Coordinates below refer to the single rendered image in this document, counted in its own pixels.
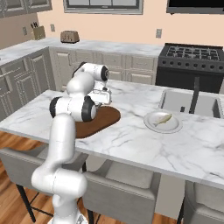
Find grey framed window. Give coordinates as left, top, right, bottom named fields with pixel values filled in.
left=62, top=0, right=144, bottom=16

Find grey sink basin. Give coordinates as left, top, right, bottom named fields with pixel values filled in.
left=157, top=88, right=224, bottom=119

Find black sink tap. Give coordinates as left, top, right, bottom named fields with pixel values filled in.
left=188, top=76, right=200, bottom=115

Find wooden knife block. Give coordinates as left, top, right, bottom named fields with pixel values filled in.
left=30, top=21, right=46, bottom=41

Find black range hood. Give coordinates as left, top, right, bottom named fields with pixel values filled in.
left=166, top=0, right=224, bottom=15

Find black stove with hob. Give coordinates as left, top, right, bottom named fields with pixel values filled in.
left=155, top=42, right=224, bottom=95

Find brown wooden cutting board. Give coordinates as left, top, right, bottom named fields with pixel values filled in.
left=74, top=105, right=122, bottom=139

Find white round plate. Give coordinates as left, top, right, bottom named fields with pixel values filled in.
left=143, top=111, right=184, bottom=135

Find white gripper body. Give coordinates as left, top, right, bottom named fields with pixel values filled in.
left=88, top=88, right=113, bottom=106

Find grey wall cupboards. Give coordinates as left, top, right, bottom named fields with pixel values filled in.
left=0, top=0, right=53, bottom=19

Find grey upholstered stool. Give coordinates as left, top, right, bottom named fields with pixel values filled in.
left=81, top=158, right=162, bottom=224
left=176, top=179, right=224, bottom=224
left=0, top=143, right=89, bottom=224

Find grey base cupboard run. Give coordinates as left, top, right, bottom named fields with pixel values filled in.
left=0, top=46, right=159, bottom=122

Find beige toaster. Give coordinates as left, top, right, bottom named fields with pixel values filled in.
left=59, top=30, right=81, bottom=45

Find pale raw meat piece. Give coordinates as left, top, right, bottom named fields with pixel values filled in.
left=152, top=113, right=173, bottom=128

